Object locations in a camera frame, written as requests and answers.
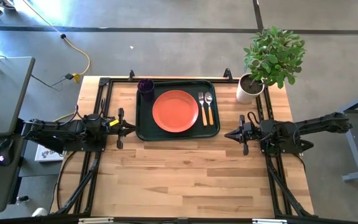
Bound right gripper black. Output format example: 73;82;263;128
224;114;255;156

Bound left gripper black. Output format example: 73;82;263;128
109;107;137;150

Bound spoon with orange handle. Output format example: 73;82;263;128
204;91;215;126

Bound fork with orange handle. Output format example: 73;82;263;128
198;91;208;127

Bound purple plastic cup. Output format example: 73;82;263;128
137;78;156;102

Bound orange plastic plate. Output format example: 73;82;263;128
152;90;200;134

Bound dark green plastic tray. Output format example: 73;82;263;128
135;79;221;142

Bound white plant pot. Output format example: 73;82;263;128
236;73;265;105

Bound white printed box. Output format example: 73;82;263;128
35;145;65;163

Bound green leafy plant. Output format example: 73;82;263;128
243;26;306;90

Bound grey metal table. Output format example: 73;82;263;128
337;85;358;183

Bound white round object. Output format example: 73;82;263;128
30;207;49;218

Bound black computer mouse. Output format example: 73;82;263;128
0;138;16;167

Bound grey desk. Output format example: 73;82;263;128
0;57;36;138

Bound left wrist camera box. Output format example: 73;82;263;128
100;117;112;133

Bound black aluminium table frame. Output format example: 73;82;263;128
50;68;316;219

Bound yellow extension cable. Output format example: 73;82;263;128
20;0;91;83

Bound silver metal bracket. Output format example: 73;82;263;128
78;217;114;224
252;218;288;224

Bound thin black floor cable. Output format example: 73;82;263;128
30;73;71;92

